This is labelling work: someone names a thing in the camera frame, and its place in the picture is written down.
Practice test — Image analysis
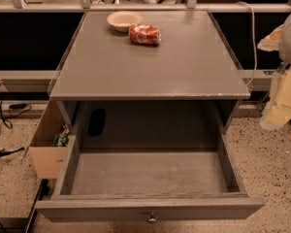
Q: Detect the open grey top drawer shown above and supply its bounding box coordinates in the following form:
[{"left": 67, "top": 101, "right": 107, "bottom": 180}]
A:
[{"left": 34, "top": 101, "right": 266, "bottom": 224}]

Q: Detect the black floor cable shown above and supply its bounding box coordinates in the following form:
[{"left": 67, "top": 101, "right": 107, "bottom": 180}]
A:
[{"left": 0, "top": 83, "right": 33, "bottom": 141}]

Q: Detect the black tool on floor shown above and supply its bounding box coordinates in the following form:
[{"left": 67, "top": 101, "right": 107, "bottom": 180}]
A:
[{"left": 0, "top": 147, "right": 25, "bottom": 158}]

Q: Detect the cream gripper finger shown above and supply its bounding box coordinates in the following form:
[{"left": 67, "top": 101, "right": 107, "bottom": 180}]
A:
[
  {"left": 257, "top": 25, "right": 283, "bottom": 51},
  {"left": 259, "top": 68, "right": 291, "bottom": 130}
]

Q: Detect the metal drawer knob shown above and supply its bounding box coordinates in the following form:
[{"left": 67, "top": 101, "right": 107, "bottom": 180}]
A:
[{"left": 146, "top": 212, "right": 157, "bottom": 224}]

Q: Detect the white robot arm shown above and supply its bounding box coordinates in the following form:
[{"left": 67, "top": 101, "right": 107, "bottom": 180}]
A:
[{"left": 258, "top": 14, "right": 291, "bottom": 130}]

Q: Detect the white paper bowl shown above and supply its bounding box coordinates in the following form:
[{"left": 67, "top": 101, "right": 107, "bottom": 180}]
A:
[{"left": 107, "top": 11, "right": 142, "bottom": 33}]

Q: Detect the crushed red coke can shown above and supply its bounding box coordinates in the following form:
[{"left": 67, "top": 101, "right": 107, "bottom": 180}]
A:
[{"left": 129, "top": 24, "right": 161, "bottom": 46}]

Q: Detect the green chip bag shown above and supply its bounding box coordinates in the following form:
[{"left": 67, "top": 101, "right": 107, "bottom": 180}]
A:
[{"left": 52, "top": 124, "right": 70, "bottom": 147}]

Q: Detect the white hanging cable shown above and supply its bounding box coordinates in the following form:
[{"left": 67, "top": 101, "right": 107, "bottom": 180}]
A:
[{"left": 236, "top": 1, "right": 258, "bottom": 86}]

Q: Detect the grey wooden cabinet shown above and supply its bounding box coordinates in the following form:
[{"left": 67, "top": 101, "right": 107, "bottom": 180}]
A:
[{"left": 50, "top": 11, "right": 249, "bottom": 150}]

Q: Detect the brown cardboard box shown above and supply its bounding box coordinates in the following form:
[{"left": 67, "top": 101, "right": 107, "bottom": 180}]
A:
[{"left": 29, "top": 101, "right": 67, "bottom": 179}]

